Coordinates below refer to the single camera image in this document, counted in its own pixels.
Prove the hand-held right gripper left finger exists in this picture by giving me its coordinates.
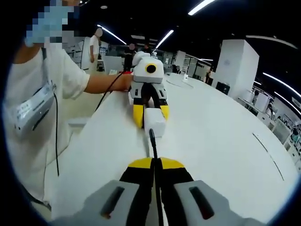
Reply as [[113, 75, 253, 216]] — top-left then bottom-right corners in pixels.
[[81, 157, 155, 226]]

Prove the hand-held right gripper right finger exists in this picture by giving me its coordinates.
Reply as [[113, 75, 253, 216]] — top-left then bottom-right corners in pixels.
[[156, 157, 238, 226]]

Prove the white charger adapter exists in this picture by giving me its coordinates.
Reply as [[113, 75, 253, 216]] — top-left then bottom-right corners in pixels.
[[143, 107, 167, 138]]

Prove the black Type-C cable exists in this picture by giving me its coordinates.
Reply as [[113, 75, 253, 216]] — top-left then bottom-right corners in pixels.
[[149, 128, 165, 226]]

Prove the small white desk gadget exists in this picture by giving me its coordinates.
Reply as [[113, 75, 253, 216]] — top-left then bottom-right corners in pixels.
[[177, 67, 190, 82]]

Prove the straight ceiling light strip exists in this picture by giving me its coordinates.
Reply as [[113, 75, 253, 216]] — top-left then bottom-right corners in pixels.
[[156, 29, 174, 49], [97, 24, 127, 45]]

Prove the black cube box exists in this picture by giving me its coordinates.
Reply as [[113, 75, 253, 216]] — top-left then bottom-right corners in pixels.
[[216, 81, 230, 95]]

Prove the curved ceiling light strip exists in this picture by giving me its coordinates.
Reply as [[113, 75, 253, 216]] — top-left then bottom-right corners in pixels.
[[188, 0, 216, 16]]

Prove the white chest-worn device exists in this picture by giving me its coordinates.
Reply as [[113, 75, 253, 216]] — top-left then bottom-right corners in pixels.
[[10, 86, 56, 137]]

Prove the long ceiling light strip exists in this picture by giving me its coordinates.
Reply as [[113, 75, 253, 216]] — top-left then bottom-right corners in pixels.
[[274, 91, 301, 109], [262, 72, 301, 97]]

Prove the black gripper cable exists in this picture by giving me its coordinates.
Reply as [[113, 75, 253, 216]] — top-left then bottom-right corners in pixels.
[[94, 72, 124, 113]]

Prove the black device cable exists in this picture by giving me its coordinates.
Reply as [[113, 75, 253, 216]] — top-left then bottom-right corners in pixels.
[[53, 91, 60, 177]]

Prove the grey lanyard strap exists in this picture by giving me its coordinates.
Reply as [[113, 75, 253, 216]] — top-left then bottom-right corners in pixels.
[[40, 47, 56, 88]]

